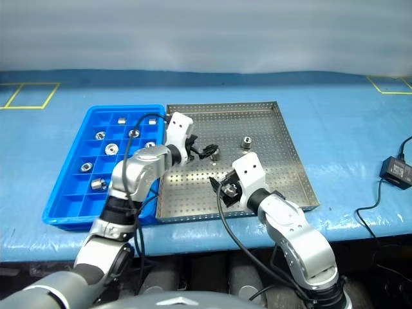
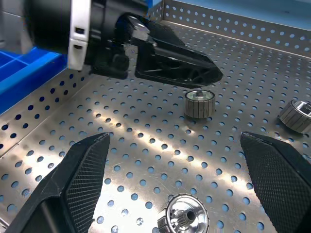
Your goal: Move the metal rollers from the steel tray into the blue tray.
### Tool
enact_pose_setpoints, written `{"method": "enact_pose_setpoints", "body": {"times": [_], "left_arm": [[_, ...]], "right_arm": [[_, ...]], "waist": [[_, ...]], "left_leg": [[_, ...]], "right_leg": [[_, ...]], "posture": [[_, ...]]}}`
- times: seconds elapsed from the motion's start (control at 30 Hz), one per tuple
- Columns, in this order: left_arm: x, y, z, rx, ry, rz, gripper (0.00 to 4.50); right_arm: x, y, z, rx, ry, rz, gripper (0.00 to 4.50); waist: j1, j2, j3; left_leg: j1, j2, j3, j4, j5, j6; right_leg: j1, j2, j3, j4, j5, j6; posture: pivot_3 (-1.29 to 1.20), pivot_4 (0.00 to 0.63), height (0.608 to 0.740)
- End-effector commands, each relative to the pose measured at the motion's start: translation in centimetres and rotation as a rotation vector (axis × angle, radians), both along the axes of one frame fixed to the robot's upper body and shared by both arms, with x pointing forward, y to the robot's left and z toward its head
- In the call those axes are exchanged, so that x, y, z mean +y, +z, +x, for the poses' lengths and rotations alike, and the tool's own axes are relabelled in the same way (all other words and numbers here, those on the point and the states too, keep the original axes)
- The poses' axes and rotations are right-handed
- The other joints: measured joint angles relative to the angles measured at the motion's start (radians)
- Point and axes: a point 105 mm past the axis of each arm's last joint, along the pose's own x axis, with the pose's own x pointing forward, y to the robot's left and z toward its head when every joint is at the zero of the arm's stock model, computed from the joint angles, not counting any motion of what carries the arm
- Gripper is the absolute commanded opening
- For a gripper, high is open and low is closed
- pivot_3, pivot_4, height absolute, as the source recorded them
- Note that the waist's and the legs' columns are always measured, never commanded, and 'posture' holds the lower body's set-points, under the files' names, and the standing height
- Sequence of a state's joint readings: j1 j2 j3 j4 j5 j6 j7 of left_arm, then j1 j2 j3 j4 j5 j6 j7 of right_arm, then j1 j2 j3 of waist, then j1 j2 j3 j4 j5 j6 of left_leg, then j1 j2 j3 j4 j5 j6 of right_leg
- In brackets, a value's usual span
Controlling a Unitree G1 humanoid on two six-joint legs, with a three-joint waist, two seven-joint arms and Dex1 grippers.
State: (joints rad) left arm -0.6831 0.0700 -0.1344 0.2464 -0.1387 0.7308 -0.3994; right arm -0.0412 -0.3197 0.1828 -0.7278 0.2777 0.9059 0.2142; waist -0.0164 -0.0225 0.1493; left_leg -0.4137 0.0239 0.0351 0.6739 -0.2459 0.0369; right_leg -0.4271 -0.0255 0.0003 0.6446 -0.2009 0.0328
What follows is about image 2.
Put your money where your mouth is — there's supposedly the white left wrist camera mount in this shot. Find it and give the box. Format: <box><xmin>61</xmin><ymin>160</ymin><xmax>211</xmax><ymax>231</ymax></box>
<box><xmin>67</xmin><ymin>0</ymin><xmax>92</xmax><ymax>71</ymax></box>

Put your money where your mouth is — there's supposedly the ribbed metal roller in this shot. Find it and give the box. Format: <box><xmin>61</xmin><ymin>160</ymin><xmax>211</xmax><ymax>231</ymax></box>
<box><xmin>277</xmin><ymin>99</ymin><xmax>311</xmax><ymax>134</ymax></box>
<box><xmin>185</xmin><ymin>90</ymin><xmax>216</xmax><ymax>119</ymax></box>
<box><xmin>157</xmin><ymin>193</ymin><xmax>210</xmax><ymax>233</ymax></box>

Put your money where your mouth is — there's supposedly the perforated steel tray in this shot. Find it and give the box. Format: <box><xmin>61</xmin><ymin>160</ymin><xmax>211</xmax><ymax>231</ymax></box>
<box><xmin>0</xmin><ymin>0</ymin><xmax>311</xmax><ymax>233</ymax></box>

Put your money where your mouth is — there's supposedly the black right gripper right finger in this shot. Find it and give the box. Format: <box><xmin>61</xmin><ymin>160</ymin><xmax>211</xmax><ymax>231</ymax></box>
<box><xmin>240</xmin><ymin>132</ymin><xmax>311</xmax><ymax>233</ymax></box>

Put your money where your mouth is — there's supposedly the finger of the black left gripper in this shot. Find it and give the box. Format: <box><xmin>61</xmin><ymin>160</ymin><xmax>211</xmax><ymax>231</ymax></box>
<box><xmin>116</xmin><ymin>12</ymin><xmax>212</xmax><ymax>64</ymax></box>
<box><xmin>134</xmin><ymin>45</ymin><xmax>224</xmax><ymax>87</ymax></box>

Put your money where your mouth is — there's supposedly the blue plastic tray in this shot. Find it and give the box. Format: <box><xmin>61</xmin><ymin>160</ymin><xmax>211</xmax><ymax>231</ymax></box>
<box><xmin>0</xmin><ymin>47</ymin><xmax>68</xmax><ymax>115</ymax></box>

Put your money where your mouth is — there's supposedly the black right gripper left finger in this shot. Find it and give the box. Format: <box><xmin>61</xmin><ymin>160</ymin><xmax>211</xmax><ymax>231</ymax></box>
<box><xmin>4</xmin><ymin>132</ymin><xmax>111</xmax><ymax>233</ymax></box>

